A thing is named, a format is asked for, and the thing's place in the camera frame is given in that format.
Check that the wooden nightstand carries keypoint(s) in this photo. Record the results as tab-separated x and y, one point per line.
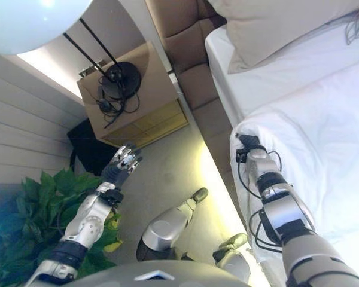
155	80

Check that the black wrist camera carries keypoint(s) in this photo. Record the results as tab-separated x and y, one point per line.
112	197
246	143

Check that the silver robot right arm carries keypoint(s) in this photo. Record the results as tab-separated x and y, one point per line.
287	215

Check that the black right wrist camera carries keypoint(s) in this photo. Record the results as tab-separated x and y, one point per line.
246	143

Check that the large beige pillow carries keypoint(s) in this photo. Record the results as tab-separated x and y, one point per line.
272	30

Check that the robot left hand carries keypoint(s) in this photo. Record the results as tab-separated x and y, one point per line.
121	166

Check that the green leafy plant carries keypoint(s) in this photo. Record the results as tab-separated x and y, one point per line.
33	215

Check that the brown tufted bed frame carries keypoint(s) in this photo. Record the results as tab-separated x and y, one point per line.
194	74

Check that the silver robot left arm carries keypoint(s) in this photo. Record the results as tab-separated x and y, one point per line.
83	218

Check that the white fitted sheet mattress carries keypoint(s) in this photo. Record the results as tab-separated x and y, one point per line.
257	80

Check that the black bag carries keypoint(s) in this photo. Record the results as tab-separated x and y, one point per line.
86	149

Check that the white duvet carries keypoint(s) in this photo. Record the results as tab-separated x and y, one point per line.
332	134

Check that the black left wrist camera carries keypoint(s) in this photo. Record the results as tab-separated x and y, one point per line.
112	197

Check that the silver robot left leg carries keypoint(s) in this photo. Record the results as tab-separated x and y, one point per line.
161	233

